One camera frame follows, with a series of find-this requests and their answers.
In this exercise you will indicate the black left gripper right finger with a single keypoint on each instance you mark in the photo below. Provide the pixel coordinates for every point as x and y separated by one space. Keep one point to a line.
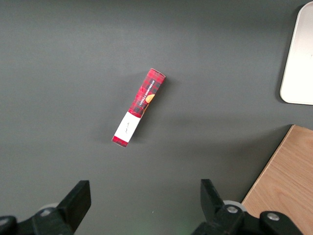
212 205

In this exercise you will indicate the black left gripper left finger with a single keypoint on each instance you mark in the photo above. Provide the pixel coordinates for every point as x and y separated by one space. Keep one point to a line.
73 205

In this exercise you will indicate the beige plastic tray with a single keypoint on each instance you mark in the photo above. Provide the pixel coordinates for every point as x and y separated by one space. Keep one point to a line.
299 61

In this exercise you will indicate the wooden two-drawer cabinet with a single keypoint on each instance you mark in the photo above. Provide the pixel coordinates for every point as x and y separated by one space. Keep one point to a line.
286 181

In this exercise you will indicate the red tartan shortbread box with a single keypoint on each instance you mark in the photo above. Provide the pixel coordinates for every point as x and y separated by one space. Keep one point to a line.
143 102

